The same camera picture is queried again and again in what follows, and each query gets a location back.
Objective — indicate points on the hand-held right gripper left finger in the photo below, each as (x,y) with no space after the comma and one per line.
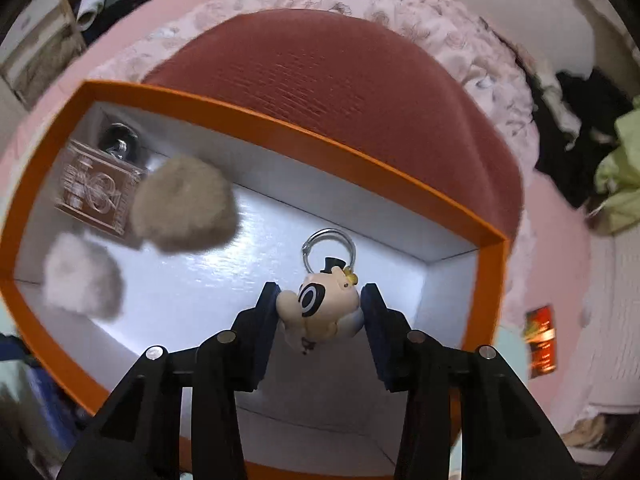
(267,320)

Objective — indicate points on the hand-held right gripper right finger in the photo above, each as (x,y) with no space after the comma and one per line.
(375,330)

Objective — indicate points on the orange cardboard box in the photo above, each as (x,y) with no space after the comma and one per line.
(210,280)

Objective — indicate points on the brown fur pom-pom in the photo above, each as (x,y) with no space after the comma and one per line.
(185,205)

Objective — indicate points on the white fur pom-pom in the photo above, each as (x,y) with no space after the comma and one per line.
(80,275)

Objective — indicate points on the glass perfume bottle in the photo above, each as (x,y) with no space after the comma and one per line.
(95,185)

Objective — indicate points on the red foil packet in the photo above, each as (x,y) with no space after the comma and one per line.
(541,345)

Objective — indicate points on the white louvered closet door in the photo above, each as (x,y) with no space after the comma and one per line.
(620,310)

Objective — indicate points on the red-brown ribbed cushion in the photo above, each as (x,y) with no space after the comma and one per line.
(325,75)

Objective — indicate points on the black clothes pile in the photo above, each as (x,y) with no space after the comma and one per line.
(565,160)

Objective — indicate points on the light green cloth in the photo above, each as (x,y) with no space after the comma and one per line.
(620,175)

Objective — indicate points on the pink floral blanket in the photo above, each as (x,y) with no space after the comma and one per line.
(425,15)

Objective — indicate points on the beige folded quilt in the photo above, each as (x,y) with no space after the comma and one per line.
(35,67)

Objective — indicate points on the white rolled paper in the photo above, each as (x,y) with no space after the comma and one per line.
(92,2)

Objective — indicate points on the white drawer cabinet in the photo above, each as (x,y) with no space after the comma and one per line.
(30,20)

